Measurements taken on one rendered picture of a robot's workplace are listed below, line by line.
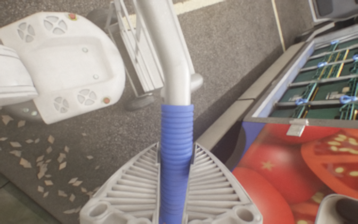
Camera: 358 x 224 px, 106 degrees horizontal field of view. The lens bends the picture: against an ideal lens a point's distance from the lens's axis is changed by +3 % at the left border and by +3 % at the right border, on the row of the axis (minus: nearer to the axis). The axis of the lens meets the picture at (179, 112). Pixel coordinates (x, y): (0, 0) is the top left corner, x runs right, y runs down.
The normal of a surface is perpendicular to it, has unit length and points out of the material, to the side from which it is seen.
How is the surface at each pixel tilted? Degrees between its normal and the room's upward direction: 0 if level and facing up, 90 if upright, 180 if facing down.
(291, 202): 90
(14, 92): 52
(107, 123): 0
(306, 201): 90
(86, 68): 0
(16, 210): 0
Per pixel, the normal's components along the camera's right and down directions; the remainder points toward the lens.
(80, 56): 0.55, 0.00
